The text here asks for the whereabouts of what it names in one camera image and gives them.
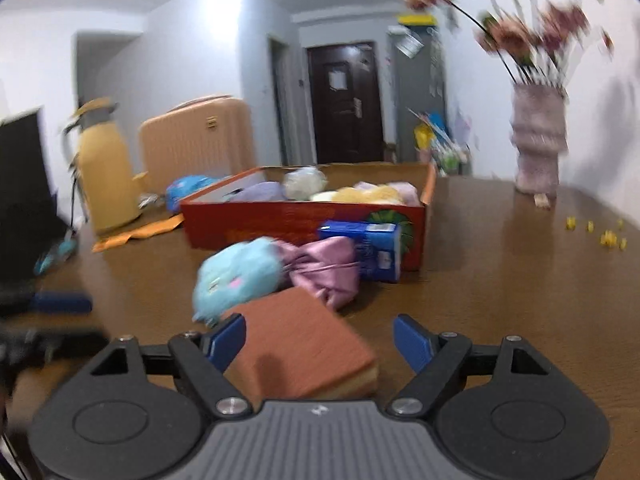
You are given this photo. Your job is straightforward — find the brown sponge block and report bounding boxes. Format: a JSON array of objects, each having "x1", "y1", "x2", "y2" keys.
[{"x1": 224, "y1": 287, "x2": 378, "y2": 405}]

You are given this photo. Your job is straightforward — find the blue plush toy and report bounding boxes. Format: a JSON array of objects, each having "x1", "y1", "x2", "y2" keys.
[{"x1": 192, "y1": 237, "x2": 283, "y2": 325}]

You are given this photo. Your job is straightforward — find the yellow white alpaca plush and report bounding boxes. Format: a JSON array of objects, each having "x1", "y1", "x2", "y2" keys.
[{"x1": 310, "y1": 185, "x2": 405, "y2": 206}]

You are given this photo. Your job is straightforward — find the clear plastic bottle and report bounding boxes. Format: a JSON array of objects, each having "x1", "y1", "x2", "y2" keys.
[{"x1": 282, "y1": 166, "x2": 328, "y2": 202}]

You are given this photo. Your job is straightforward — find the black monitor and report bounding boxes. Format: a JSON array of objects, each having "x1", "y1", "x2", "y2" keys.
[{"x1": 1, "y1": 110, "x2": 68, "y2": 282}]

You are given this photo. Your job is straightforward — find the blue white carton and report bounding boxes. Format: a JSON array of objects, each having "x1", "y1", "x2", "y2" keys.
[{"x1": 318, "y1": 221, "x2": 401, "y2": 283}]

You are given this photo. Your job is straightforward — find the orange shoehorn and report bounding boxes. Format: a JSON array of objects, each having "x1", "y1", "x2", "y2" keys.
[{"x1": 92, "y1": 214, "x2": 183, "y2": 252}]

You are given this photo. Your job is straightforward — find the red cardboard box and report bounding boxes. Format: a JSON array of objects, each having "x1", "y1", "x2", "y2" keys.
[{"x1": 180, "y1": 162, "x2": 437, "y2": 271}]

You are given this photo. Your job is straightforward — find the pink folded towel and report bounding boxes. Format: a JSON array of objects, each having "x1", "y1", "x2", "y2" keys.
[{"x1": 355, "y1": 181, "x2": 421, "y2": 207}]

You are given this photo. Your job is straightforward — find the purple folded towel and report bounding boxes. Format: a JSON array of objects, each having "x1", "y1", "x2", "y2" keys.
[{"x1": 228, "y1": 181, "x2": 288, "y2": 203}]

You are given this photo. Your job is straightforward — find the blue tissue pack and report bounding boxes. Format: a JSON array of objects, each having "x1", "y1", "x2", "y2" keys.
[{"x1": 164, "y1": 174, "x2": 219, "y2": 214}]

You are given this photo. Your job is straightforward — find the yellow thermos jug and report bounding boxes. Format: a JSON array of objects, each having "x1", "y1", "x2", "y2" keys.
[{"x1": 62, "y1": 98, "x2": 141, "y2": 235}]

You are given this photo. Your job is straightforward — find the peach suitcase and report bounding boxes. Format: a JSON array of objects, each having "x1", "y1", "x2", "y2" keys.
[{"x1": 139, "y1": 94, "x2": 256, "y2": 194}]

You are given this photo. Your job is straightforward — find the cluttered storage rack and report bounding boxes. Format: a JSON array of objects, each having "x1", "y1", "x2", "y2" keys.
[{"x1": 407, "y1": 108, "x2": 472, "y2": 177}]

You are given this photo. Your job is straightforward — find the yellow crumbs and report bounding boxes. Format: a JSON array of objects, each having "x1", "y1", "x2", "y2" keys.
[{"x1": 564, "y1": 216, "x2": 628, "y2": 252}]

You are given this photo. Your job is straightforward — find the dark brown door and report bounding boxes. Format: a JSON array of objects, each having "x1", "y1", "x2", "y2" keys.
[{"x1": 307, "y1": 41, "x2": 385, "y2": 164}]

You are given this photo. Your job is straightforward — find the pink ribbed vase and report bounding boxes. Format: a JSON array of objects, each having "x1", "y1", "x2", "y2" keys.
[{"x1": 511, "y1": 84, "x2": 567, "y2": 197}]

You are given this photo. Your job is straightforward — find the grey refrigerator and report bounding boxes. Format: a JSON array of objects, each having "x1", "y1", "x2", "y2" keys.
[{"x1": 387, "y1": 14, "x2": 446, "y2": 162}]

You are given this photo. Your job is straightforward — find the dried pink flowers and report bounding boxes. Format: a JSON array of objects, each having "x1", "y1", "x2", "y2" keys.
[{"x1": 402, "y1": 0, "x2": 602, "y2": 93}]

